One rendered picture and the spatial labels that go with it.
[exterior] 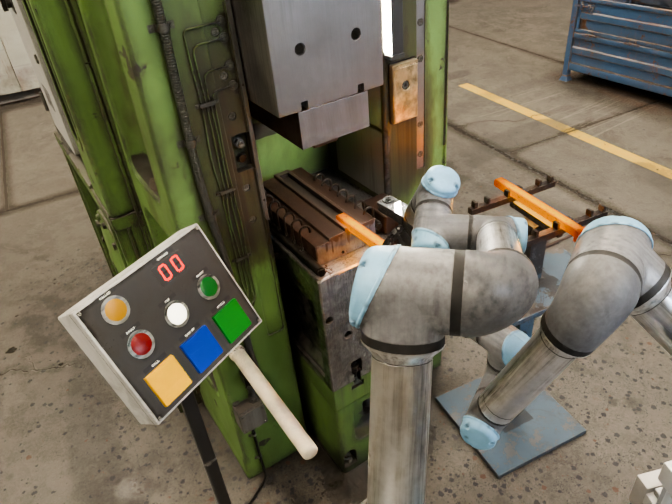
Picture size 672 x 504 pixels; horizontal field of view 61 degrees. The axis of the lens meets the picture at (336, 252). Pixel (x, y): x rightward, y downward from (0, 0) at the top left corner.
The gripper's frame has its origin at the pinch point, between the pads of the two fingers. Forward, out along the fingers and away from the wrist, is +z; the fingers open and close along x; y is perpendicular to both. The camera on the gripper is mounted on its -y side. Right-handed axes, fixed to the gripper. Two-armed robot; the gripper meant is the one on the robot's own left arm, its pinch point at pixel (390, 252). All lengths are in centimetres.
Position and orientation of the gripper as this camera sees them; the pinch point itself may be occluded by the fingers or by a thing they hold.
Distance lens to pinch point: 147.1
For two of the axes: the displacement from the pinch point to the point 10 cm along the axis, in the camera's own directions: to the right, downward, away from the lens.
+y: 5.2, 7.9, -3.3
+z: -1.9, 4.8, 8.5
